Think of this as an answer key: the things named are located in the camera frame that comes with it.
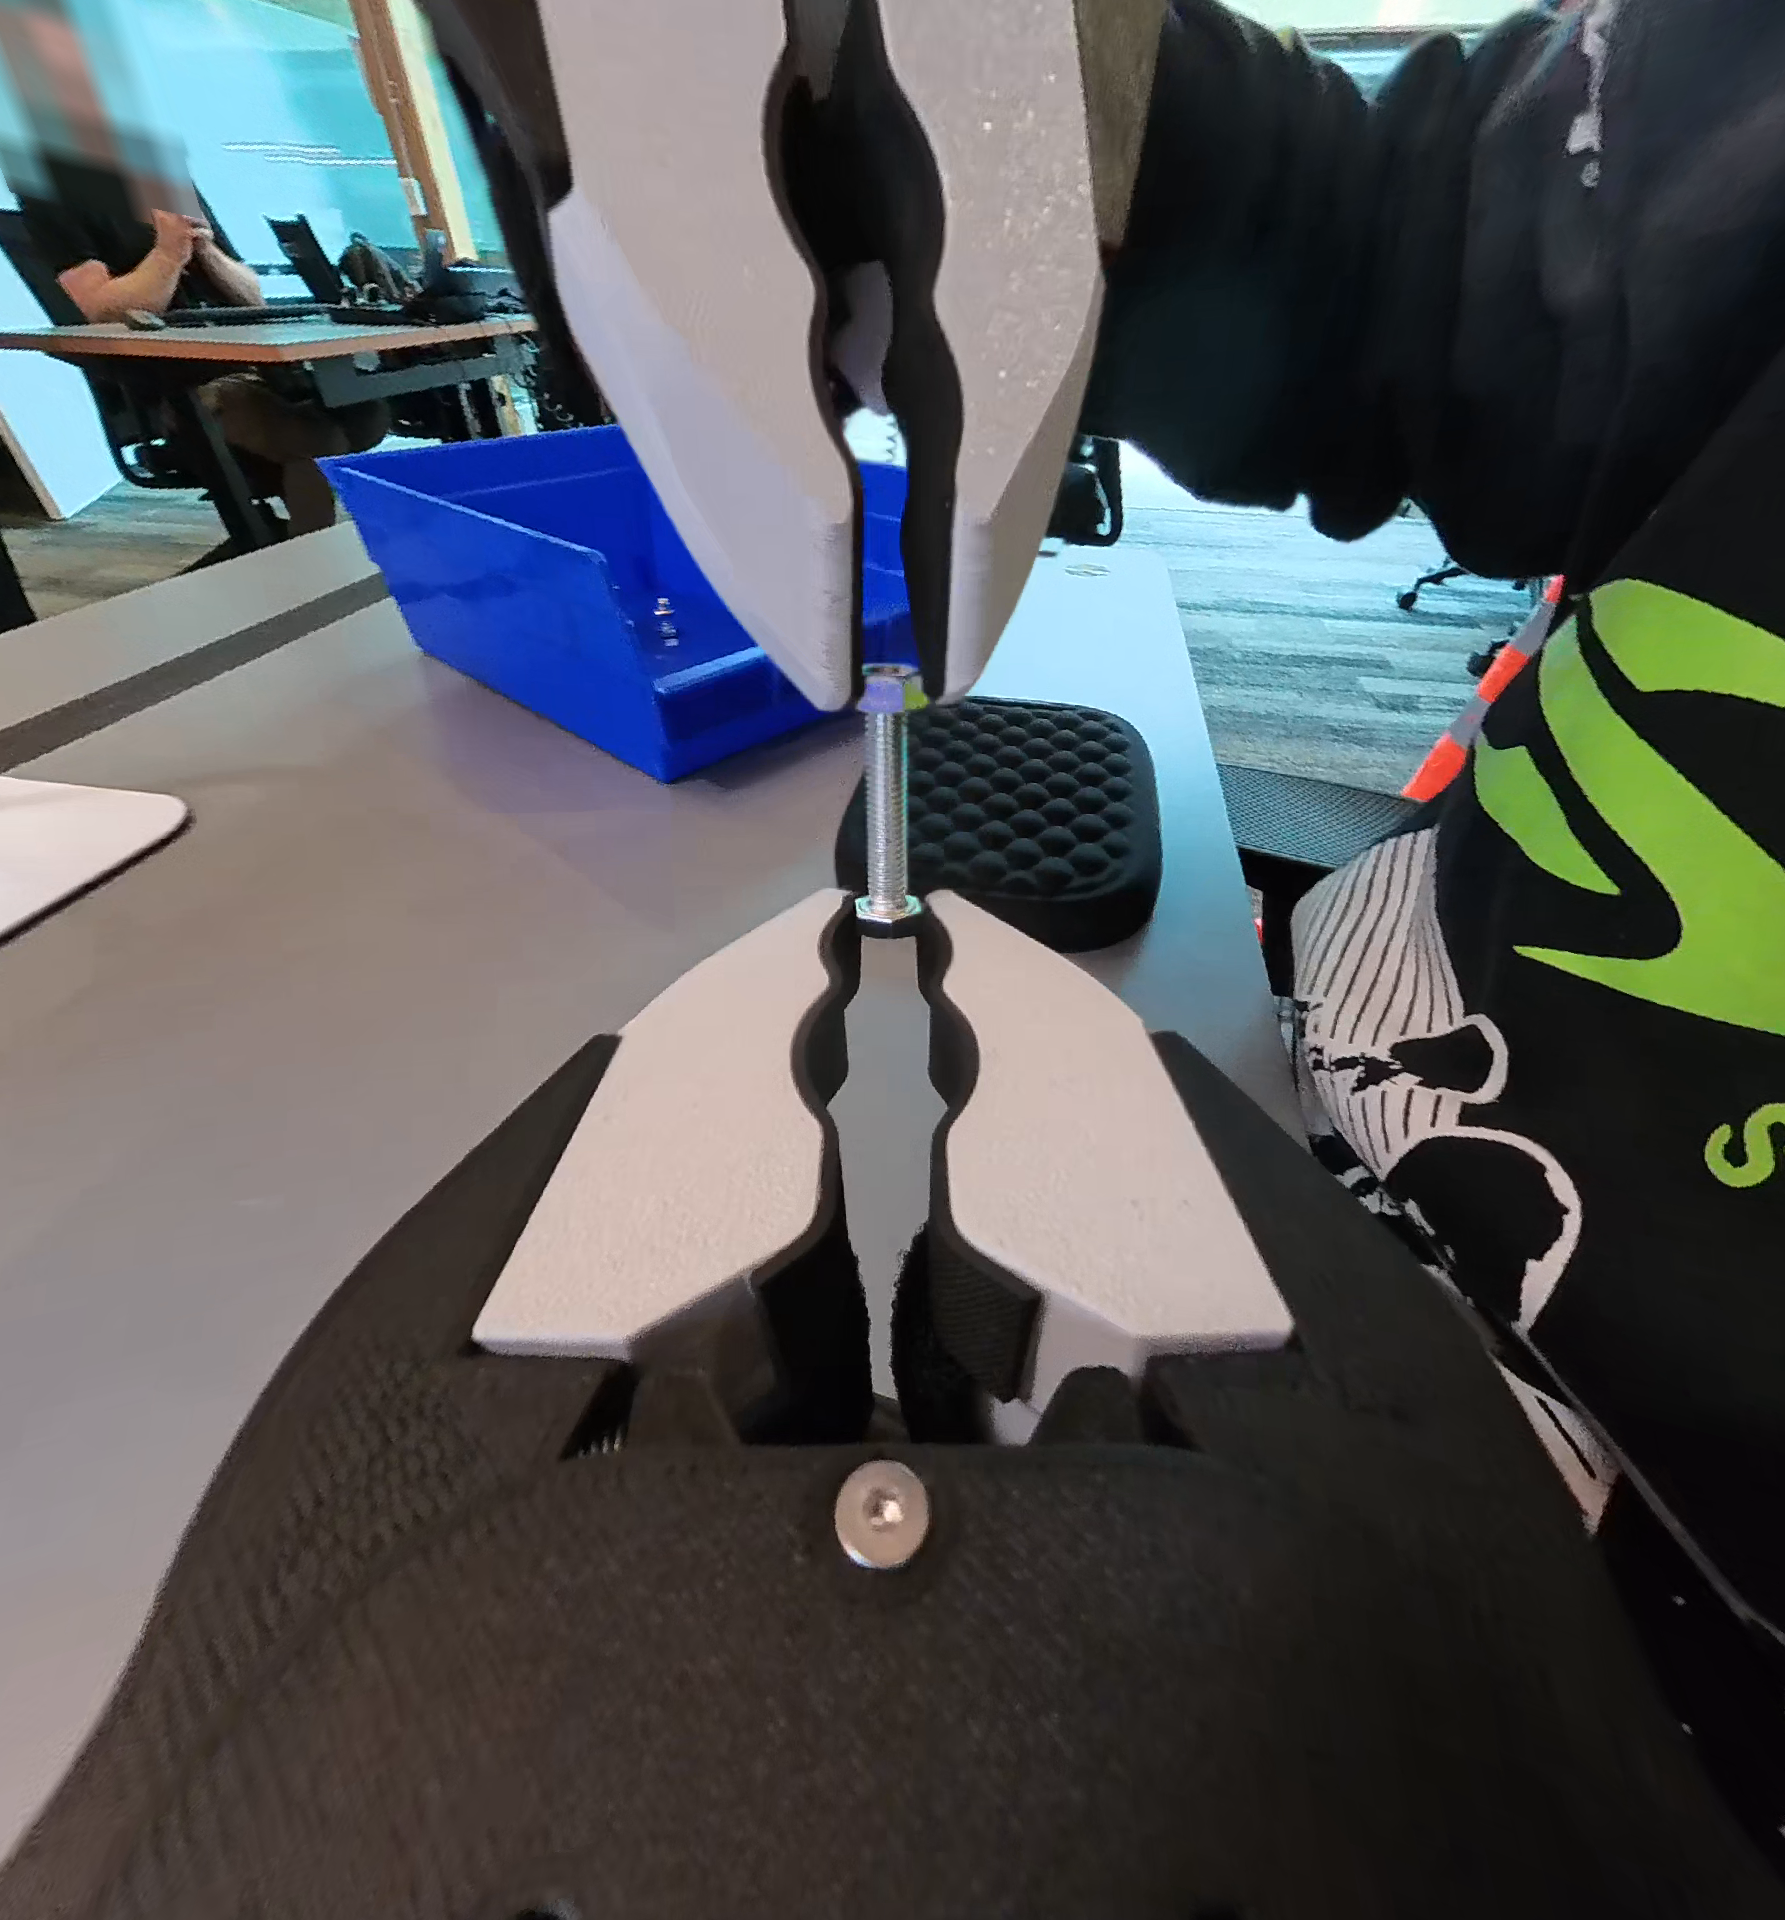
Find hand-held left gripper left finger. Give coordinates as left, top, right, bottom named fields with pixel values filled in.
left=470, top=889, right=879, bottom=1419

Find white poster stand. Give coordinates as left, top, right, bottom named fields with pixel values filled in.
left=0, top=769, right=191, bottom=984

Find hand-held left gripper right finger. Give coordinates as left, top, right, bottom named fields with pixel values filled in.
left=892, top=889, right=1301, bottom=1441

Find row of black office chairs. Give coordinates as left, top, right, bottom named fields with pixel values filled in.
left=1395, top=556, right=1546, bottom=681

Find black chair armrest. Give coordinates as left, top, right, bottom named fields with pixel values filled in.
left=1222, top=762, right=1420, bottom=871

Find orange traffic cone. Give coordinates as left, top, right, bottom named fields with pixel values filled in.
left=1402, top=578, right=1569, bottom=804

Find blue plastic bin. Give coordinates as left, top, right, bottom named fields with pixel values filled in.
left=319, top=423, right=924, bottom=786

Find person's right forearm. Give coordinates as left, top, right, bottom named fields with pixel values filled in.
left=1094, top=0, right=1630, bottom=544

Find black office chair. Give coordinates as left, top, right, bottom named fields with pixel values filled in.
left=1050, top=435, right=1128, bottom=548

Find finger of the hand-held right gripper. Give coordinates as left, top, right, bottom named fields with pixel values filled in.
left=876, top=0, right=1109, bottom=707
left=538, top=0, right=868, bottom=712

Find long steel hex bolt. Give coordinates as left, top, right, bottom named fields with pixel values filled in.
left=849, top=712, right=927, bottom=935

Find black white patterned pants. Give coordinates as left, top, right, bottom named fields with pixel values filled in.
left=1290, top=825, right=1785, bottom=1877

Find black honeycomb wrist rest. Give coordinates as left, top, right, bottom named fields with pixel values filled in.
left=837, top=694, right=1164, bottom=954

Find wood-topped office desk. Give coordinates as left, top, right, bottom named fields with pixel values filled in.
left=0, top=312, right=541, bottom=548

